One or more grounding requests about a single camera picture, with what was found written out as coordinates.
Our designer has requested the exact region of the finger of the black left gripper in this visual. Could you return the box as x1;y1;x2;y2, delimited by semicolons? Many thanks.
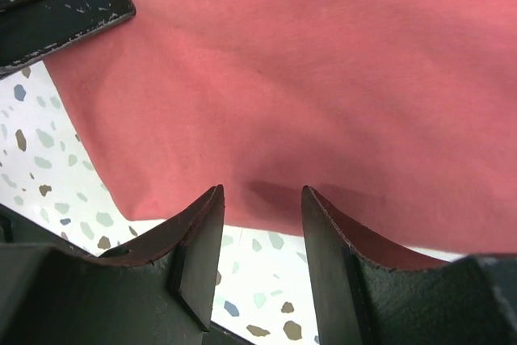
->
1;0;136;77

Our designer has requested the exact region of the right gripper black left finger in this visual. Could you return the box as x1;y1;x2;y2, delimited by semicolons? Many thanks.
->
0;184;225;345

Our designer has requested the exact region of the red t-shirt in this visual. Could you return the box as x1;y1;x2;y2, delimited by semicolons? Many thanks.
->
45;0;516;253

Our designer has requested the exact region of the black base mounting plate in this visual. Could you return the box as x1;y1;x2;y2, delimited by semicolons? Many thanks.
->
0;203;259;345

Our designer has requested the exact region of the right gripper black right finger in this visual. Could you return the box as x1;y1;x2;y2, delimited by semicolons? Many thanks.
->
301;187;516;344

